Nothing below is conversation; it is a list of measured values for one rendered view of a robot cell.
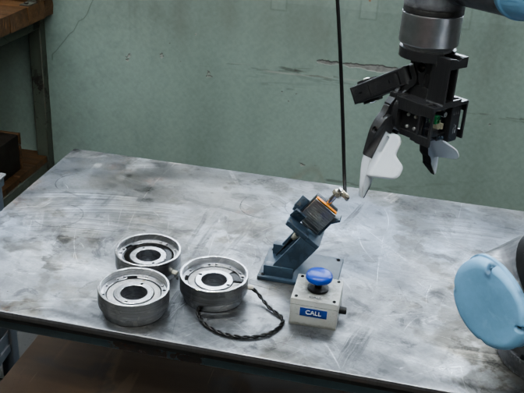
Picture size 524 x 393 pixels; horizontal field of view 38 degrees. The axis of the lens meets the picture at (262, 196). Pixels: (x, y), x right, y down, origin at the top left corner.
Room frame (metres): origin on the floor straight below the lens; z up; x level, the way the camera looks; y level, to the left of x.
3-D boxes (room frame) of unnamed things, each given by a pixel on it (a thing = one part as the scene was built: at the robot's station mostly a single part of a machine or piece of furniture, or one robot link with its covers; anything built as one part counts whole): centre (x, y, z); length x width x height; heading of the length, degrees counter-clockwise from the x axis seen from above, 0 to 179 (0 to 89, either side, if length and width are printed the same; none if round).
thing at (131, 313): (0.94, 0.18, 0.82); 0.10 x 0.10 x 0.04
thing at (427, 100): (0.95, -0.20, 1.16); 0.09 x 0.08 x 0.12; 41
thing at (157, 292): (0.94, 0.18, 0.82); 0.08 x 0.08 x 0.02
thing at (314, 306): (0.96, -0.10, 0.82); 0.08 x 0.07 x 0.05; 79
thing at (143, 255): (1.05, 0.18, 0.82); 0.10 x 0.10 x 0.04
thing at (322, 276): (0.96, -0.09, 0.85); 0.04 x 0.04 x 0.05
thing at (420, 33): (0.96, -0.20, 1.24); 0.08 x 0.08 x 0.05
